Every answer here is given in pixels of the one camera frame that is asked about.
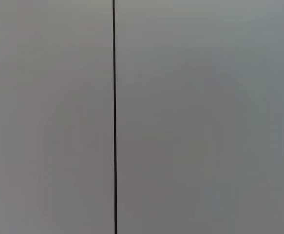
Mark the dark vertical wall seam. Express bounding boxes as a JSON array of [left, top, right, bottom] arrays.
[[112, 0, 118, 234]]

